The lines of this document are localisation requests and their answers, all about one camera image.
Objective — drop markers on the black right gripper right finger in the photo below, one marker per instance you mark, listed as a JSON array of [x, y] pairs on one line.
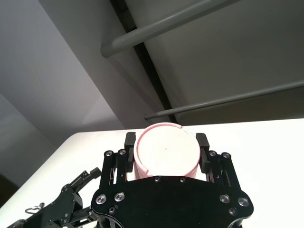
[[204, 147]]

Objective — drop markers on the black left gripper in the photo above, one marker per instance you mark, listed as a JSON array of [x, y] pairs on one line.
[[59, 209]]

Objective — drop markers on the thin grey metal pipe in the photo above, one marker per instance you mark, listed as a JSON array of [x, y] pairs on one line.
[[154, 27], [225, 101]]

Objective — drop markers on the black track strip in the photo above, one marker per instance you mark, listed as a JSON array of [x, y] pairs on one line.
[[147, 61]]

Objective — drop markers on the pink plastic cup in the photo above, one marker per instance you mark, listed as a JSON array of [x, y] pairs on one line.
[[166, 152]]

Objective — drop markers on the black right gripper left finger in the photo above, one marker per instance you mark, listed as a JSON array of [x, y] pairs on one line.
[[129, 147]]

